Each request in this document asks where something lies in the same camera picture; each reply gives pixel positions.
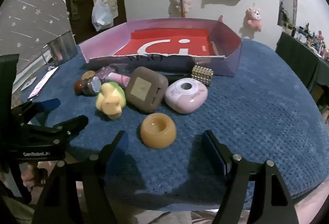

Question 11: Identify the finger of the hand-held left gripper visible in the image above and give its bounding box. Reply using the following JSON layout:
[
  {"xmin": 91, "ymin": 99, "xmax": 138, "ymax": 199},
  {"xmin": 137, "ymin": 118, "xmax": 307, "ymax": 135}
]
[
  {"xmin": 23, "ymin": 115, "xmax": 89, "ymax": 147},
  {"xmin": 12, "ymin": 98, "xmax": 62, "ymax": 123}
]

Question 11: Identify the green and yellow toy figure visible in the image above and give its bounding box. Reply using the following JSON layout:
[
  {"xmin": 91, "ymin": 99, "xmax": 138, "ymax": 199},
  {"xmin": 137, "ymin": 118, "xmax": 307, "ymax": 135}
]
[{"xmin": 96, "ymin": 82, "xmax": 127, "ymax": 120}]

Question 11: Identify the smartphone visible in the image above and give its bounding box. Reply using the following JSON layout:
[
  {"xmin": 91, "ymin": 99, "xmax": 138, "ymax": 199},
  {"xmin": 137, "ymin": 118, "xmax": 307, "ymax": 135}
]
[{"xmin": 27, "ymin": 67, "xmax": 59, "ymax": 100}]

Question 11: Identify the pink and red cardboard box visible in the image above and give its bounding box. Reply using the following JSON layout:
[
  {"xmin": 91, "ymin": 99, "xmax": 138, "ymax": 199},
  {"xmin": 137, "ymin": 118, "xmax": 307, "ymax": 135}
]
[{"xmin": 79, "ymin": 18, "xmax": 242, "ymax": 77}]

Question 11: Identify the metal cup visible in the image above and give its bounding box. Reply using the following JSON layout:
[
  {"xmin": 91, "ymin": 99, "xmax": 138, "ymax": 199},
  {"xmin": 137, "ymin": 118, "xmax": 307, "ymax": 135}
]
[{"xmin": 41, "ymin": 31, "xmax": 78, "ymax": 64}]

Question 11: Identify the table with dark cloth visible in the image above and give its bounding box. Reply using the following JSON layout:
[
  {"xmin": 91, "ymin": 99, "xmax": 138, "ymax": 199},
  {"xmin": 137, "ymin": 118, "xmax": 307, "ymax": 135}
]
[{"xmin": 275, "ymin": 32, "xmax": 329, "ymax": 91}]

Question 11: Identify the brown square case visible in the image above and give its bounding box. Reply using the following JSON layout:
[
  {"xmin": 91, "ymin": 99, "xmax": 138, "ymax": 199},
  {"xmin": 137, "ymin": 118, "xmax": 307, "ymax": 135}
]
[{"xmin": 125, "ymin": 67, "xmax": 169, "ymax": 114}]

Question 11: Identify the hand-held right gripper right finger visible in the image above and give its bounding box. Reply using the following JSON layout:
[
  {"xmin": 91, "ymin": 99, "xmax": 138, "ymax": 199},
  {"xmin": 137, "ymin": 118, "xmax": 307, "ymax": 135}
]
[{"xmin": 202, "ymin": 129, "xmax": 300, "ymax": 224}]

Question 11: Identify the person's left hand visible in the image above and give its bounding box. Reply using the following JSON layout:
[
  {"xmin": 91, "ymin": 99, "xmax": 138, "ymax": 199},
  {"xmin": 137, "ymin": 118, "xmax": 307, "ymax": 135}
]
[{"xmin": 21, "ymin": 162, "xmax": 49, "ymax": 188}]

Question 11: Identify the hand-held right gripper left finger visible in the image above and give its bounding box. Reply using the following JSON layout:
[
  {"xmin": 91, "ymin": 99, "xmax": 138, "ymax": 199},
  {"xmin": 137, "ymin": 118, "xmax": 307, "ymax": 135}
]
[{"xmin": 38, "ymin": 130, "xmax": 129, "ymax": 224}]

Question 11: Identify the blue textured mat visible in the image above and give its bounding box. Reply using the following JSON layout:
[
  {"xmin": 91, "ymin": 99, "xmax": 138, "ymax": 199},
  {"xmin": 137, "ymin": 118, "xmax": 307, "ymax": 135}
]
[{"xmin": 21, "ymin": 39, "xmax": 329, "ymax": 211}]

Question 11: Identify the metal door handle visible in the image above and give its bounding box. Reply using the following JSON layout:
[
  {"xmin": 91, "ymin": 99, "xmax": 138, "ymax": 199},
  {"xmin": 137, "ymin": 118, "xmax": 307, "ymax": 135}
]
[{"xmin": 69, "ymin": 0, "xmax": 85, "ymax": 21}]

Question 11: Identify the white plastic bag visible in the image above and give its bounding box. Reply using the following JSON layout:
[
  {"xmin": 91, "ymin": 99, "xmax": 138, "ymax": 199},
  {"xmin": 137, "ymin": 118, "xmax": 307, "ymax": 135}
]
[{"xmin": 92, "ymin": 0, "xmax": 114, "ymax": 31}]

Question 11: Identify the purple bottle with pink cap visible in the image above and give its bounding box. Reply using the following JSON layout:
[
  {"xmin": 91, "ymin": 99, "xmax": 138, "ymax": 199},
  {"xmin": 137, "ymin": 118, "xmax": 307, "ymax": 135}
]
[{"xmin": 96, "ymin": 64, "xmax": 130, "ymax": 88}]

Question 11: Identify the glitter bottle with brown cap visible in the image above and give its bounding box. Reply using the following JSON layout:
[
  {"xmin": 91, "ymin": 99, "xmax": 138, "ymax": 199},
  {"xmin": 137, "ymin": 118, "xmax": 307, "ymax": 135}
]
[{"xmin": 74, "ymin": 76, "xmax": 103, "ymax": 97}]

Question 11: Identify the row of cosmetic bottles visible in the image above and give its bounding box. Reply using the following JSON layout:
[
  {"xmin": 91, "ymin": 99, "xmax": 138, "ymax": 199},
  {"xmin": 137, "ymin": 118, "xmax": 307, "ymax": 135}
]
[{"xmin": 279, "ymin": 8, "xmax": 329, "ymax": 60}]

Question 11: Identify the pink pig plush toy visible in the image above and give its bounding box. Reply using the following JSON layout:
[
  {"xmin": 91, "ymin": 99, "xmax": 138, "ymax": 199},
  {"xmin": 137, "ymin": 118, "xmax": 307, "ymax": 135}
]
[{"xmin": 244, "ymin": 7, "xmax": 263, "ymax": 32}]

